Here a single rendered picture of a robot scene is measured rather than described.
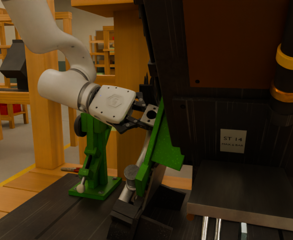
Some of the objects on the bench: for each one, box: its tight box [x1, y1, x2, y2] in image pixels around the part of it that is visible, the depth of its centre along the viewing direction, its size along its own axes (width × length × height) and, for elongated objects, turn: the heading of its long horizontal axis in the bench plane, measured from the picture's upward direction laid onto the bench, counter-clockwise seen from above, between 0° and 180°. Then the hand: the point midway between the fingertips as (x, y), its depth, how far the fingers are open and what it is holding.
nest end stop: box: [110, 210, 133, 228], centre depth 69 cm, size 4×7×6 cm, turn 72°
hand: (148, 118), depth 71 cm, fingers closed on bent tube, 3 cm apart
